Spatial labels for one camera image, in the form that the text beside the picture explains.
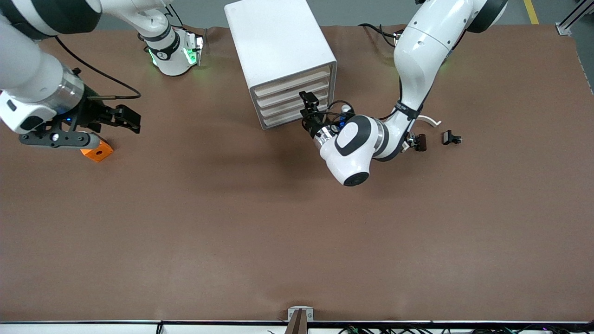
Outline orange block with black part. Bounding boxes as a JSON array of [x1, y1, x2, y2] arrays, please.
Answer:
[[80, 141, 114, 163]]

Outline black cable bundle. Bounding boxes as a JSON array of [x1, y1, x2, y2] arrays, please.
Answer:
[[339, 325, 594, 334]]

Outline brown table cover mat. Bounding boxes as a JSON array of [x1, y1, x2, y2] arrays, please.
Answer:
[[0, 23, 594, 323]]

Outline white table edge rail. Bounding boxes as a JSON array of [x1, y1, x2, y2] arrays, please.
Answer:
[[0, 320, 594, 334]]

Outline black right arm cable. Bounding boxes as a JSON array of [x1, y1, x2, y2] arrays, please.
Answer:
[[55, 36, 142, 101]]

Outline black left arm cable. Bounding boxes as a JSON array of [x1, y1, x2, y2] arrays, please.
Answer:
[[302, 99, 356, 136]]

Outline black base cable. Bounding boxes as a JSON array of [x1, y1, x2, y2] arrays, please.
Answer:
[[358, 22, 400, 48]]

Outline aluminium frame profile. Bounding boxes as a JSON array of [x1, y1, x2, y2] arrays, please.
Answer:
[[556, 0, 594, 37]]

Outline small brown connector part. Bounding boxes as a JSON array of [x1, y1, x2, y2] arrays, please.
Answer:
[[407, 133, 427, 153]]

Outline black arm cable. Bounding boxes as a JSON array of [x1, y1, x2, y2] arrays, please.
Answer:
[[302, 99, 356, 136], [55, 36, 142, 101]]

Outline white curved plastic part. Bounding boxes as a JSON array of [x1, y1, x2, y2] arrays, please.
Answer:
[[402, 115, 442, 153]]

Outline brown post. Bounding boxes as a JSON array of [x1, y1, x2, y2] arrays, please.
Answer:
[[286, 309, 308, 334]]

